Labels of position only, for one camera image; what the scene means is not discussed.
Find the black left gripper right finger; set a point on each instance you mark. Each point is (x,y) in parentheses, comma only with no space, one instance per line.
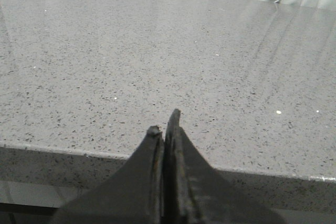
(194,192)

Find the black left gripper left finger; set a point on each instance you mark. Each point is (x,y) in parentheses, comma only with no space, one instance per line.
(132,195)

